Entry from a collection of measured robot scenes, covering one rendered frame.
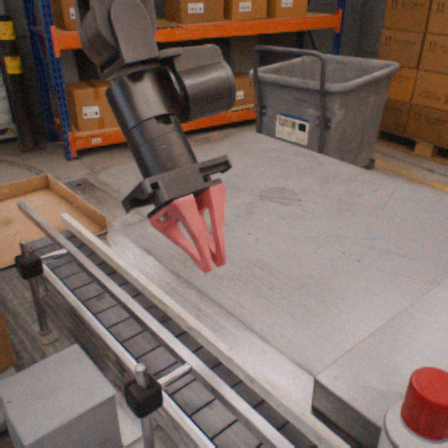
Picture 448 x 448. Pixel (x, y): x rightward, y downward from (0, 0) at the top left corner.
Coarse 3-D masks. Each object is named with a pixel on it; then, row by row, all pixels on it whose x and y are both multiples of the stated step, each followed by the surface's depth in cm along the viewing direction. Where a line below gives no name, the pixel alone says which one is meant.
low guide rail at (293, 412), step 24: (96, 240) 80; (120, 264) 73; (144, 288) 69; (168, 312) 65; (192, 336) 62; (216, 336) 59; (240, 360) 55; (264, 384) 52; (288, 408) 50; (312, 432) 48
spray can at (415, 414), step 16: (432, 368) 32; (416, 384) 30; (432, 384) 31; (416, 400) 30; (432, 400) 29; (384, 416) 34; (400, 416) 33; (416, 416) 31; (432, 416) 30; (384, 432) 33; (400, 432) 32; (416, 432) 31; (432, 432) 30
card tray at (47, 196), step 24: (0, 192) 111; (24, 192) 115; (48, 192) 116; (72, 192) 107; (0, 216) 105; (24, 216) 105; (48, 216) 105; (72, 216) 105; (96, 216) 101; (0, 240) 96; (0, 264) 88
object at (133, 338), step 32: (96, 256) 82; (96, 288) 74; (128, 288) 74; (128, 320) 67; (160, 320) 67; (128, 352) 62; (160, 352) 61; (192, 352) 62; (192, 384) 57; (192, 416) 53; (224, 416) 53
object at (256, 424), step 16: (48, 224) 75; (64, 240) 70; (80, 256) 67; (96, 272) 63; (112, 288) 60; (128, 304) 57; (144, 320) 55; (160, 336) 52; (176, 352) 50; (192, 368) 48; (208, 368) 48; (208, 384) 47; (224, 384) 46; (224, 400) 45; (240, 400) 45; (240, 416) 44; (256, 416) 43; (256, 432) 42; (272, 432) 42
